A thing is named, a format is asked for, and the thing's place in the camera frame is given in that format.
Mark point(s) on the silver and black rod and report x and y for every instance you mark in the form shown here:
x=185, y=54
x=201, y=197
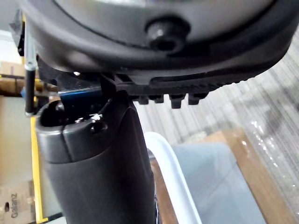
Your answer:
x=30, y=81

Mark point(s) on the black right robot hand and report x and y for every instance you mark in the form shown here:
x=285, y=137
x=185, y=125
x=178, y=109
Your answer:
x=98, y=168

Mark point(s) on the plain brown cardboard box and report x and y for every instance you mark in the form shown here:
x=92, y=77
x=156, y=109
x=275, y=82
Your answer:
x=11, y=74

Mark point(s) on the translucent bin with white rim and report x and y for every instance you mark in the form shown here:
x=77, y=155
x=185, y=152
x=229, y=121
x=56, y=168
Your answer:
x=205, y=175

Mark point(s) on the yellow metal shelf frame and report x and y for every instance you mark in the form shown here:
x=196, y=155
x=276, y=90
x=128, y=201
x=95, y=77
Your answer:
x=37, y=163

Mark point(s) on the Galanz printed cardboard box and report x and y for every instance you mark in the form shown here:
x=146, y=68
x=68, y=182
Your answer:
x=16, y=203

